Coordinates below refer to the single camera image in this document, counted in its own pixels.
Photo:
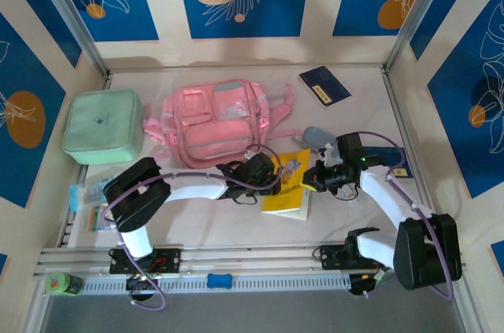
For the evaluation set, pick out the yellow cartoon cover book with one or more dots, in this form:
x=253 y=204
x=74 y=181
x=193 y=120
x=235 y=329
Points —
x=289 y=201

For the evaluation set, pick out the grey pencil case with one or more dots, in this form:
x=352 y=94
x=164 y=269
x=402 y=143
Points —
x=317 y=136

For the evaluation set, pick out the dark blue yellow-label book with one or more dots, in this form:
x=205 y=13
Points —
x=325 y=87
x=388 y=156

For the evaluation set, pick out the pink backpack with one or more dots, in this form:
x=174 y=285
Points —
x=212 y=140

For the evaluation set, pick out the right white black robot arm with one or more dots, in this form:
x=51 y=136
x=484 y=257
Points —
x=390 y=199

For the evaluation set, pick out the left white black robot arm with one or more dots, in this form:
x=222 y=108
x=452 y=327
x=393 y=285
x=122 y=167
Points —
x=193 y=185

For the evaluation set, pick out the mint green zip case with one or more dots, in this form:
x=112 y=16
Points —
x=102 y=124

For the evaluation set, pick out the blue bone-shaped clip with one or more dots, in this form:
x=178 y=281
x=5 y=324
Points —
x=219 y=281

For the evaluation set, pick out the green orange paper packet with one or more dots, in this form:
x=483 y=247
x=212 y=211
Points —
x=98 y=219

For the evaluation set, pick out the blue white plastic packet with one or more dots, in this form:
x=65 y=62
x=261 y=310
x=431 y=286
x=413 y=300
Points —
x=84 y=193

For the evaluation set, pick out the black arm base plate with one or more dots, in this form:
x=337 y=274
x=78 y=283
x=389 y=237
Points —
x=332 y=256
x=169 y=260

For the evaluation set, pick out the aluminium table cross rail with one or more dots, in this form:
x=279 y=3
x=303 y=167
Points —
x=244 y=258

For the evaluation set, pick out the aluminium table side rail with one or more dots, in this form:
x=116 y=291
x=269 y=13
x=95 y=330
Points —
x=398 y=112
x=108 y=81

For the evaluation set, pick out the aluminium frame post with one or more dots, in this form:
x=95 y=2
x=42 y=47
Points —
x=413 y=14
x=67 y=14

